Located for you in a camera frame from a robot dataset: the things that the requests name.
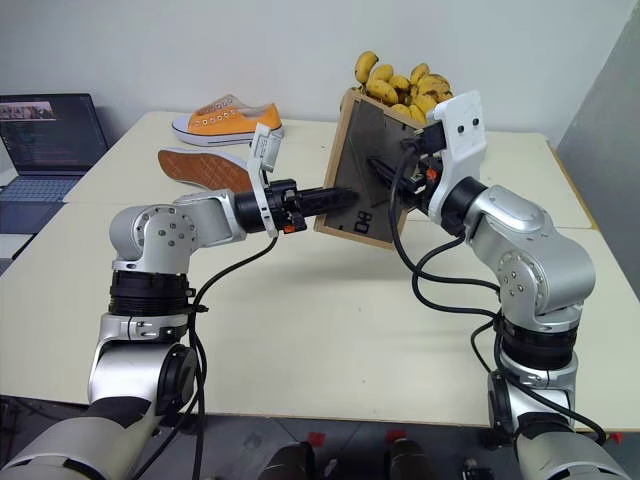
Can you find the yellow banana bunch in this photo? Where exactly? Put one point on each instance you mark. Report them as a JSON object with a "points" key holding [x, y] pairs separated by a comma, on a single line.
{"points": [[385, 85]]}

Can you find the wooden tray box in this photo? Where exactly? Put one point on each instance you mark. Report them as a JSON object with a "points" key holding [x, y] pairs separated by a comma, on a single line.
{"points": [[357, 145]]}

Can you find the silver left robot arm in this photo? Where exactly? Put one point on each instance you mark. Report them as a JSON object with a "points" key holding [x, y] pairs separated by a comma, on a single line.
{"points": [[150, 235]]}

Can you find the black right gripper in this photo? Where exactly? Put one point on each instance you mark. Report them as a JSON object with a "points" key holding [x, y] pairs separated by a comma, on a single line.
{"points": [[422, 182]]}

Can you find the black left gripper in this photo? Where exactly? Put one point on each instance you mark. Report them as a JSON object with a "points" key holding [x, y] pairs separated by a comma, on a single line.
{"points": [[286, 205]]}

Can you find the orange canvas sneaker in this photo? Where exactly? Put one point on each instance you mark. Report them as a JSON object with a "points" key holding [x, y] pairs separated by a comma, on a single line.
{"points": [[200, 167], [235, 122]]}

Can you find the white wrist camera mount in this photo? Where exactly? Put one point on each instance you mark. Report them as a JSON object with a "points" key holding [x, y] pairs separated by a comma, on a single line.
{"points": [[462, 150], [263, 160]]}

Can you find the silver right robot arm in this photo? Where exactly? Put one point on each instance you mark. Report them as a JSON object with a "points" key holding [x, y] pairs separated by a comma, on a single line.
{"points": [[530, 240]]}

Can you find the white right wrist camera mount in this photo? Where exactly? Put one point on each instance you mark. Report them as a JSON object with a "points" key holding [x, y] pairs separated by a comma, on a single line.
{"points": [[462, 150]]}

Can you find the dark rounded shape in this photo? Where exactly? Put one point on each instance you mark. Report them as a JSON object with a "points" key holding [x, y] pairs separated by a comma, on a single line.
{"points": [[407, 460], [287, 462]]}

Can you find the open dark laptop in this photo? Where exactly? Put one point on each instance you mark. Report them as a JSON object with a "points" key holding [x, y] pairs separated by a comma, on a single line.
{"points": [[45, 135]]}

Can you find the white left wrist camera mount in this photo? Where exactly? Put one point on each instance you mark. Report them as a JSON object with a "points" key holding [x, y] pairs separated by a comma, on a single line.
{"points": [[263, 160]]}

